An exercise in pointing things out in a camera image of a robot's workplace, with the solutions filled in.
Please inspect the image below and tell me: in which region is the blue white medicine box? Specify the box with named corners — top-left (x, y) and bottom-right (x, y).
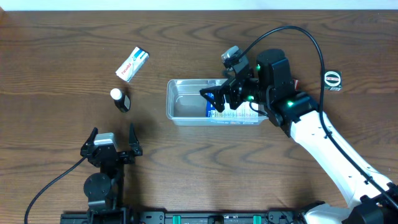
top-left (205, 101), bottom-right (267, 123)

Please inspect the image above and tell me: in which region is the clear plastic container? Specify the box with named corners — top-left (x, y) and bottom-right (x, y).
top-left (166, 78), bottom-right (267, 126)

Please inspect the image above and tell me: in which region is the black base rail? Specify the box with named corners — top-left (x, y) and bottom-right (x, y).
top-left (60, 208), bottom-right (306, 224)

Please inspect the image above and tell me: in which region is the red medicine box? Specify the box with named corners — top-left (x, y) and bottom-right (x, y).
top-left (294, 79), bottom-right (299, 90)

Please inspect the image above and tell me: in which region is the white Panadol box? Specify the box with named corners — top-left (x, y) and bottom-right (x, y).
top-left (116, 47), bottom-right (149, 82)

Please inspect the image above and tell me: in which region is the green box round logo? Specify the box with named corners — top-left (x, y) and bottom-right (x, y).
top-left (324, 70), bottom-right (343, 91)

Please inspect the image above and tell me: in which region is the dark bottle white cap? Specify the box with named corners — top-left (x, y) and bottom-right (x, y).
top-left (110, 88), bottom-right (131, 113)

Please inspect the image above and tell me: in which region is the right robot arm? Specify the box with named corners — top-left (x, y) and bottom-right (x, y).
top-left (200, 46), bottom-right (397, 223)

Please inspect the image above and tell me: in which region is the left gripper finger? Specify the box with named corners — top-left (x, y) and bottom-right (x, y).
top-left (82, 128), bottom-right (98, 149)
top-left (128, 123), bottom-right (141, 151)

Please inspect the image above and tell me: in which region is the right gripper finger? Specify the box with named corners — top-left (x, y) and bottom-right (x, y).
top-left (203, 93), bottom-right (225, 113)
top-left (200, 82), bottom-right (230, 95)

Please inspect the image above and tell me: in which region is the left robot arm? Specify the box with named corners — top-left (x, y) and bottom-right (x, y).
top-left (80, 124), bottom-right (142, 213)

